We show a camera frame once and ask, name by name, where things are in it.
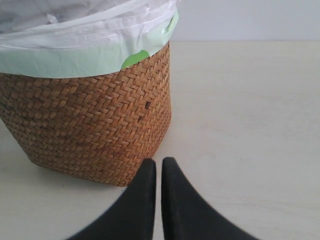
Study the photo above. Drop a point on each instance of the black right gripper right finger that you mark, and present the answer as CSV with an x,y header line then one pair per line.
x,y
186,215

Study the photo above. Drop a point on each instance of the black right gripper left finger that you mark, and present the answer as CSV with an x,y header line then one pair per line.
x,y
132,215

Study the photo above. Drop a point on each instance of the brown woven wicker basket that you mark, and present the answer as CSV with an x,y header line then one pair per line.
x,y
96,128

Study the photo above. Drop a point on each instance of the white green plastic bag liner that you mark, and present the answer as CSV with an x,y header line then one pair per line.
x,y
81,38

